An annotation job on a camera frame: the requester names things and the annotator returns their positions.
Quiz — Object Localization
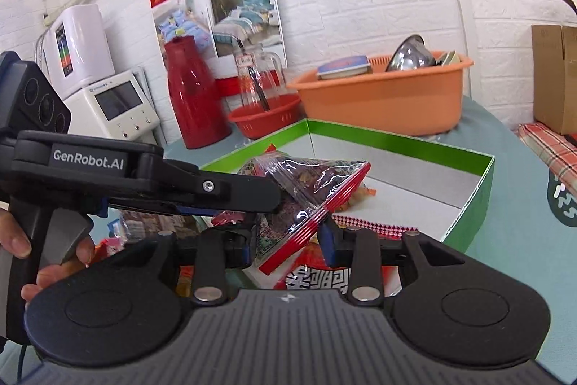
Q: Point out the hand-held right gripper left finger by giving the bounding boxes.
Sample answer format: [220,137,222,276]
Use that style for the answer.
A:
[153,229,256,306]

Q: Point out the blue lidded container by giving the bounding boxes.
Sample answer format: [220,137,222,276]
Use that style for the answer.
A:
[316,56,374,80]

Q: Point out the clear glass jar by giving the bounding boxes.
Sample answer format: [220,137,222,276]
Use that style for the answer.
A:
[235,47,287,111]

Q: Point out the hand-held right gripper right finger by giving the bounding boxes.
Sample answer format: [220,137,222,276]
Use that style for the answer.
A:
[317,217,466,306]

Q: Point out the orange plastic basin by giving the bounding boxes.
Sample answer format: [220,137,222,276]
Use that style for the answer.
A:
[287,51,475,137]

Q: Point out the red black white snack packet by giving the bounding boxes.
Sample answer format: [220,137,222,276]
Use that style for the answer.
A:
[274,250,403,291]

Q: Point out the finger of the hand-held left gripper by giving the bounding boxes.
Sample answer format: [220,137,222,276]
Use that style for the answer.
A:
[135,157,283,215]
[99,196,257,229]

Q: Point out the large brown cardboard box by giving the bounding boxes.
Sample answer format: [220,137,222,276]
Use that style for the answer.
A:
[531,24,577,136]

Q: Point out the red plastic basket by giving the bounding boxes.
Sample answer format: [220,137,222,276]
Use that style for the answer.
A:
[226,93,302,140]

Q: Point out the teal printed tablecloth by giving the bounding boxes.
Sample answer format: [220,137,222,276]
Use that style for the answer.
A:
[162,94,577,381]

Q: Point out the red thermos jug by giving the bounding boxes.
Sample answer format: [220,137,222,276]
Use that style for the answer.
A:
[163,37,233,150]

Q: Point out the red checkered snack packet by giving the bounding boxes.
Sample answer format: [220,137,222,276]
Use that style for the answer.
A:
[332,215,423,238]

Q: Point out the white appliance with screen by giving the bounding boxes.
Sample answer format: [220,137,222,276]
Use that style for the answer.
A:
[63,68,162,148]

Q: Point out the person's left hand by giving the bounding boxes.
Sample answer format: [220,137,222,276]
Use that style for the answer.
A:
[0,208,96,303]

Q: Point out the clear zip bag dark snacks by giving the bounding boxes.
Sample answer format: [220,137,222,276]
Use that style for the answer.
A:
[237,155,371,275]

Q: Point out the clear bag brown snacks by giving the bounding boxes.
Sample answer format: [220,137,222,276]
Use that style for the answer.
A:
[118,210,198,242]

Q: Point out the white green bowl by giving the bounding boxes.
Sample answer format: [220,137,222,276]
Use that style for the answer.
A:
[434,50,461,68]

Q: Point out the white water purifier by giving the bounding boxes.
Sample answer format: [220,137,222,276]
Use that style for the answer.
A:
[44,4,116,97]

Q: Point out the green cardboard box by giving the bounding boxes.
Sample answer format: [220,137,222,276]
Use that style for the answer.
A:
[198,119,495,255]

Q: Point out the red plaid cloth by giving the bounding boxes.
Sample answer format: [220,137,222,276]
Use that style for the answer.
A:
[517,122,577,192]

